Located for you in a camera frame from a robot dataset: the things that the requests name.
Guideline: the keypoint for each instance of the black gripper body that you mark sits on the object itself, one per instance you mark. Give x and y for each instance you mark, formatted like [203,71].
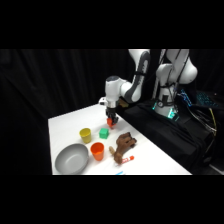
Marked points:
[112,112]

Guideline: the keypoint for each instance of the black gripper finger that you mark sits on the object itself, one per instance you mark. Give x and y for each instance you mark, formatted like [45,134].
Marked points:
[116,121]
[108,120]

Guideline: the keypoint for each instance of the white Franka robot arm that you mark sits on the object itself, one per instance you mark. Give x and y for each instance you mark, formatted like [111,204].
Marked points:
[133,85]

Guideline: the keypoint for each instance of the green cube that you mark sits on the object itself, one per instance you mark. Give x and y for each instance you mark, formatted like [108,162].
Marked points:
[103,133]

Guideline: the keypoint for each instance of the brown plush toy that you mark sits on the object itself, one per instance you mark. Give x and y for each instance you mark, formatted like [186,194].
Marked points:
[124,144]

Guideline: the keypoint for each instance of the yellow plastic cup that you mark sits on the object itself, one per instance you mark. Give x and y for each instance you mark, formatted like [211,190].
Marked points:
[85,135]

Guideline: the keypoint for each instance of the orange plastic cup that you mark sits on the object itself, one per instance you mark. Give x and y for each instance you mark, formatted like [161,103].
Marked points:
[97,150]

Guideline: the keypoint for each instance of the red marker pen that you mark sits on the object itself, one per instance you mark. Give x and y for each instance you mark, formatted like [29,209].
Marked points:
[128,159]

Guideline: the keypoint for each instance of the blue marker pen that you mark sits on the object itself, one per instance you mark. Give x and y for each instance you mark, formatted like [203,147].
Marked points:
[119,173]

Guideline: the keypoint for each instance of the black robot stand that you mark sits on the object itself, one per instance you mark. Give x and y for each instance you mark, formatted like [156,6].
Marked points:
[166,133]

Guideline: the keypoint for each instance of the grey bowl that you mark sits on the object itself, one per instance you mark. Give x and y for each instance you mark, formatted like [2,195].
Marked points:
[71,160]

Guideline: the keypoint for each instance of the black curtain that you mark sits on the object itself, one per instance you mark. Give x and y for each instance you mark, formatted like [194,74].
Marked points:
[50,86]

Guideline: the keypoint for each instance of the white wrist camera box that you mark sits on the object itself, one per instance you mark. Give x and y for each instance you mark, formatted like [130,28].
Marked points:
[102,101]

